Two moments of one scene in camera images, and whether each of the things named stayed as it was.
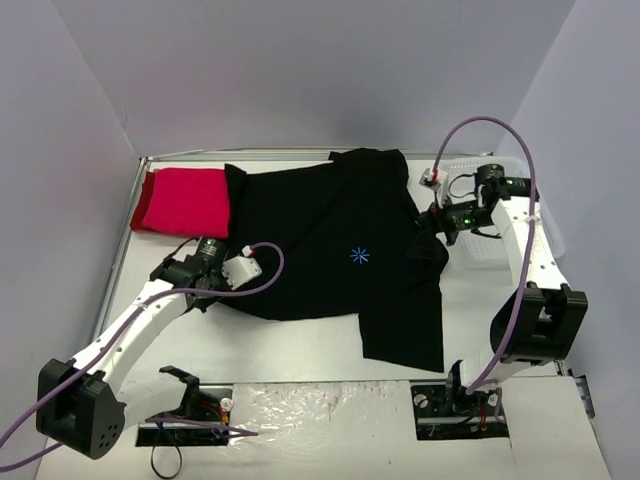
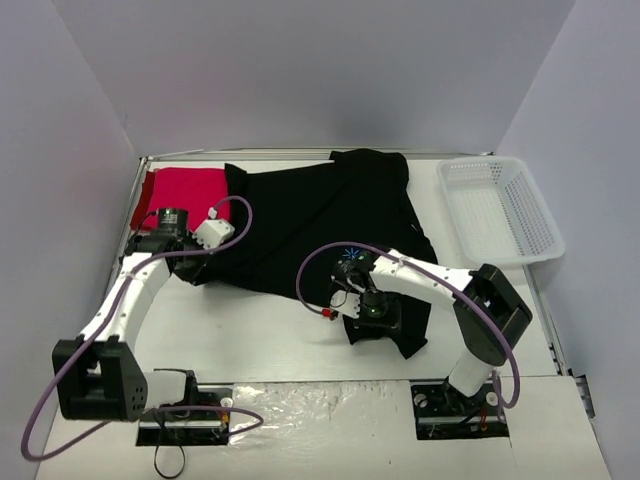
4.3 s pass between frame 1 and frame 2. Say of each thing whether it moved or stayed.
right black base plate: stayed
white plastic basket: stayed
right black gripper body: moved
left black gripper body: moved
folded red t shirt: stayed
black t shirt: moved
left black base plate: stayed
